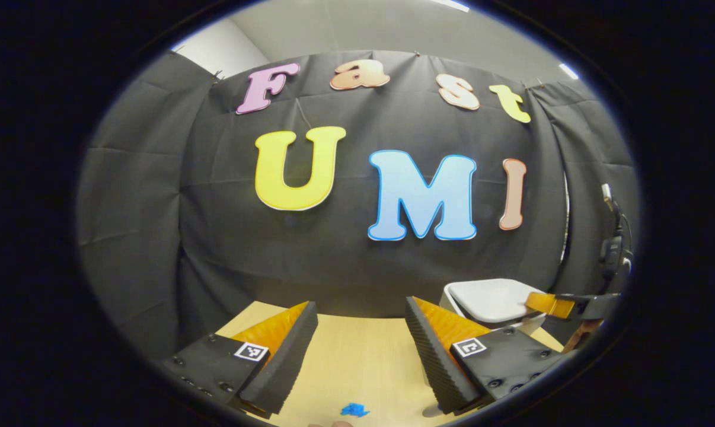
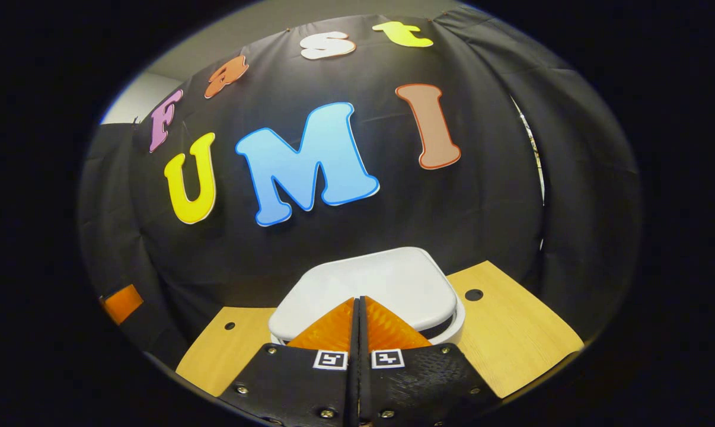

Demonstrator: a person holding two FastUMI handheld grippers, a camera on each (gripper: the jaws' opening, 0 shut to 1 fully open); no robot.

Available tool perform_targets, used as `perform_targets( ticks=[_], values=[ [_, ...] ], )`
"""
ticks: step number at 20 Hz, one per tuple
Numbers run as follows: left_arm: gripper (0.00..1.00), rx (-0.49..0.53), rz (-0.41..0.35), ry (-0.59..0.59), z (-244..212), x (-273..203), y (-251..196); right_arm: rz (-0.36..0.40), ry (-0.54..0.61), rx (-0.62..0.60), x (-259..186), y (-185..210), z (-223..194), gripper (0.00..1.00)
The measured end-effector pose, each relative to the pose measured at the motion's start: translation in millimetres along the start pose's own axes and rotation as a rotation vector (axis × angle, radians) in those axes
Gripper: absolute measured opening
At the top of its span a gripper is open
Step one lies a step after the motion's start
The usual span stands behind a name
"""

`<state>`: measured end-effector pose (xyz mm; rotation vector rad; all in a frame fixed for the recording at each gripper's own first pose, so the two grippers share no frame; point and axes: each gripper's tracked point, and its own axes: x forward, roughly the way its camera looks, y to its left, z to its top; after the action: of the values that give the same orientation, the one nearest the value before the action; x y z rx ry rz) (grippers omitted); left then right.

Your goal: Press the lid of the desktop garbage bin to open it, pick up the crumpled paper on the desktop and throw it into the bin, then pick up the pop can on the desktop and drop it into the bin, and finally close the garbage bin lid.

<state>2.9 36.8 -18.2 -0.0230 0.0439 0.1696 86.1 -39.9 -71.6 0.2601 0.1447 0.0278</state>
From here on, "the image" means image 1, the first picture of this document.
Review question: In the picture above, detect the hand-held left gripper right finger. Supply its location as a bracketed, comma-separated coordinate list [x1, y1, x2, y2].
[405, 297, 572, 416]

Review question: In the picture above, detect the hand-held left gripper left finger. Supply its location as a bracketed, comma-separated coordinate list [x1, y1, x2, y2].
[156, 301, 320, 420]

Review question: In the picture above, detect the white desktop garbage bin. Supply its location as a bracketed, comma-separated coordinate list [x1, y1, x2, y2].
[439, 278, 549, 337]

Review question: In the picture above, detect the wooden desktop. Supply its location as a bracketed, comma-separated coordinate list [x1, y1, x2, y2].
[215, 301, 566, 427]

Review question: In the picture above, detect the black backdrop cloth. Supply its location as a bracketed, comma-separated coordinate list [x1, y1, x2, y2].
[76, 50, 640, 362]

